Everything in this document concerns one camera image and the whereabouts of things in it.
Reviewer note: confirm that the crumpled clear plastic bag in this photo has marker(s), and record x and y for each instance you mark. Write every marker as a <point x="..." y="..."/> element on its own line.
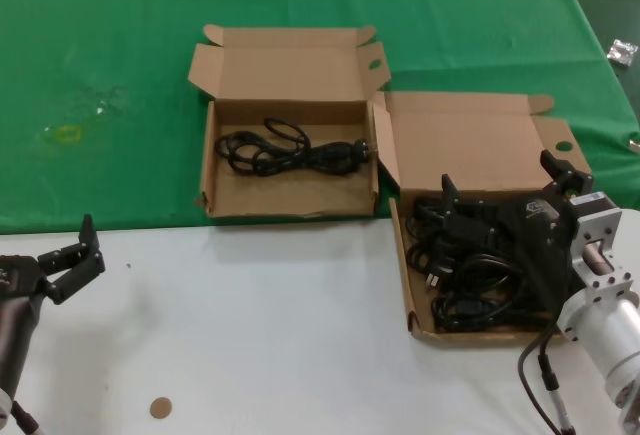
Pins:
<point x="622" y="51"/>

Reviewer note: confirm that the green tablecloth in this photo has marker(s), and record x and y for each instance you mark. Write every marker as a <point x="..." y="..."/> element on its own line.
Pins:
<point x="100" y="30"/>

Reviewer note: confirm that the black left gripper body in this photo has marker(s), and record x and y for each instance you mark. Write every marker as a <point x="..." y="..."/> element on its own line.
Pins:
<point x="17" y="315"/>

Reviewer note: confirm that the open brown cardboard box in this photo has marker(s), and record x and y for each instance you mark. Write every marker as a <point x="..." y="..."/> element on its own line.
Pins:
<point x="475" y="145"/>

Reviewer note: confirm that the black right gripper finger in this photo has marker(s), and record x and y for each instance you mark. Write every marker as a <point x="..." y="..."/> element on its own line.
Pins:
<point x="470" y="222"/>
<point x="572" y="185"/>

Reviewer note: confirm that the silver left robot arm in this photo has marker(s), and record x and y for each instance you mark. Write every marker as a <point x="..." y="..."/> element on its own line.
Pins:
<point x="4" y="405"/>

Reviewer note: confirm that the silver right wrist bracket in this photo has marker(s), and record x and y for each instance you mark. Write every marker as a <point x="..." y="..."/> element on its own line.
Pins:
<point x="605" y="235"/>

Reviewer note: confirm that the cardboard box with torn corner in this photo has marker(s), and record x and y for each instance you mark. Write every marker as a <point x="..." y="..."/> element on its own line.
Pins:
<point x="280" y="70"/>

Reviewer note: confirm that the round brown cardboard disc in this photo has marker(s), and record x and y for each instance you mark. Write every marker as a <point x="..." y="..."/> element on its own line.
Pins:
<point x="161" y="408"/>

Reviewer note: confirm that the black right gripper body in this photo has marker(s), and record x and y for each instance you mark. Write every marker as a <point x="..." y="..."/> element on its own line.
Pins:
<point x="545" y="240"/>

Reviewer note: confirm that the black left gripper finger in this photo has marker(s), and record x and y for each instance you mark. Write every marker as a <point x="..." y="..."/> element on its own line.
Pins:
<point x="75" y="270"/>

